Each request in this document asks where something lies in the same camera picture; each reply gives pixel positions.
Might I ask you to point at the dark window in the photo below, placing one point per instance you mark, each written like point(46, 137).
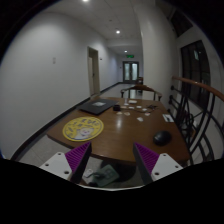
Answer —
point(195, 66)

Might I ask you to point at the wooden chair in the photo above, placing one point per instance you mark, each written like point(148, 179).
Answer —
point(141, 87)

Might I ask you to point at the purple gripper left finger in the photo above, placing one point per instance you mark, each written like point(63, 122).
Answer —
point(71, 165)

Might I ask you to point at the black laptop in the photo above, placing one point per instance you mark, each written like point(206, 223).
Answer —
point(96, 107)

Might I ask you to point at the small black box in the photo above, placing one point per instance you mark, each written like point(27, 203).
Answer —
point(116, 108)

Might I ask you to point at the black computer mouse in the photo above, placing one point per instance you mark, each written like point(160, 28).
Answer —
point(162, 138)

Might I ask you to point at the side doorway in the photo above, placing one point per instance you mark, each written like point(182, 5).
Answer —
point(93, 71)

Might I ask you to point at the double glass door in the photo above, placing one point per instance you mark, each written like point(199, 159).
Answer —
point(130, 71)

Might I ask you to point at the black metal stair railing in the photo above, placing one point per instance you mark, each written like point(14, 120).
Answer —
point(195, 108)

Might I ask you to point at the green exit sign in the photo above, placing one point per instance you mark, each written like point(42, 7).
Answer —
point(130, 56)

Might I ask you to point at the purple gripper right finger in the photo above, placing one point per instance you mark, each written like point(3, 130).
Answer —
point(153, 166)

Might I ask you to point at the round yellow mouse pad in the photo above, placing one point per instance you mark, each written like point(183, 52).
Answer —
point(82, 129)

